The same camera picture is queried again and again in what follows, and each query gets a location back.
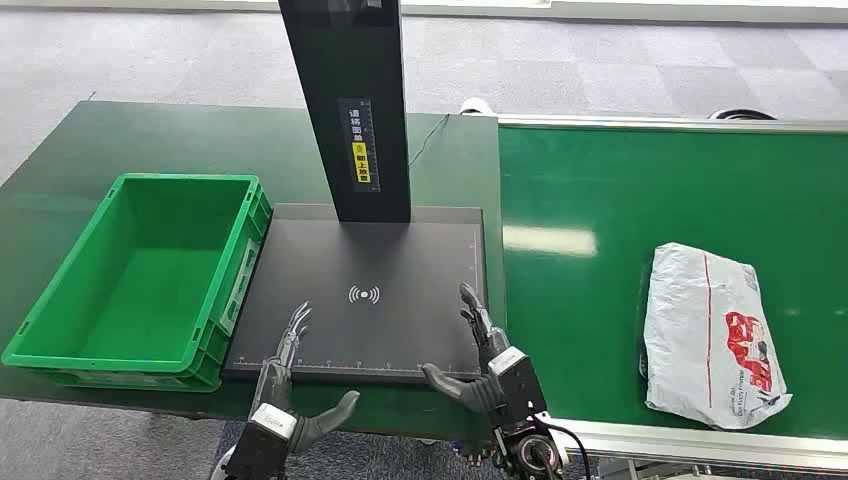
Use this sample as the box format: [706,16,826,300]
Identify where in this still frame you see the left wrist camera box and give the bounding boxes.
[223,402,298,480]

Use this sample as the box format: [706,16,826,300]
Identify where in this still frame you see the green conveyor belt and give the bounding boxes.
[496,113,848,475]

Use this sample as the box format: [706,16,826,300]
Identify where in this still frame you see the white crate label holder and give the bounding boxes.
[220,238,261,337]

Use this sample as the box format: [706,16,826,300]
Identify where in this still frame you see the green plastic crate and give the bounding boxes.
[1,172,274,393]

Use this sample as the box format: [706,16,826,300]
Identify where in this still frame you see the black yellow label sticker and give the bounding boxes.
[337,97,383,194]

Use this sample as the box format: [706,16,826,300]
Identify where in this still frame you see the black round object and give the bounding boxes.
[706,107,778,123]

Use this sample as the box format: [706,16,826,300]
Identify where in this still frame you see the white round object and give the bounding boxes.
[458,96,499,119]

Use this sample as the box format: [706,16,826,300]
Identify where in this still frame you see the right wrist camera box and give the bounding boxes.
[486,345,549,433]

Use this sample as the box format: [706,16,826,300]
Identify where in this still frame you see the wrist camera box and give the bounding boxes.
[223,402,298,480]
[486,345,549,433]

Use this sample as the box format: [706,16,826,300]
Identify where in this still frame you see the black inbound scanning machine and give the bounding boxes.
[221,0,492,386]

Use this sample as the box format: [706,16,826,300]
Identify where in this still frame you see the grey poly mailer package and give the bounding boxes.
[638,241,794,432]

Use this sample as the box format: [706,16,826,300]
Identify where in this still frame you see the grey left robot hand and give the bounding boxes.
[248,300,362,456]

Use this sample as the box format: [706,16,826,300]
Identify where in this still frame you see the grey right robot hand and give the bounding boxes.
[421,282,513,417]

